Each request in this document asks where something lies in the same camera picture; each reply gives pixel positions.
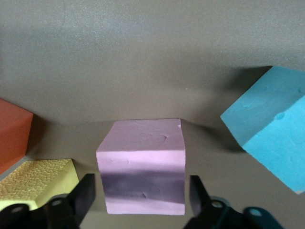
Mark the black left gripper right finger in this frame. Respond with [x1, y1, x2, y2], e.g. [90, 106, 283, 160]
[183, 175, 285, 229]

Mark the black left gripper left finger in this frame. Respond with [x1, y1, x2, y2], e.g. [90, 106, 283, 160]
[0, 173, 96, 229]

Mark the light pink foam cube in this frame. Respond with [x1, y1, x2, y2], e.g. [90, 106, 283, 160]
[95, 118, 186, 217]

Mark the blue foam cube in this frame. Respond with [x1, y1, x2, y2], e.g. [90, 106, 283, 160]
[220, 66, 305, 196]

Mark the yellow foam cube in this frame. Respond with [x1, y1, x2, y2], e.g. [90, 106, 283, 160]
[0, 158, 80, 210]

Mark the orange foam cube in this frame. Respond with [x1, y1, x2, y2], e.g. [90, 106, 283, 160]
[0, 98, 34, 175]

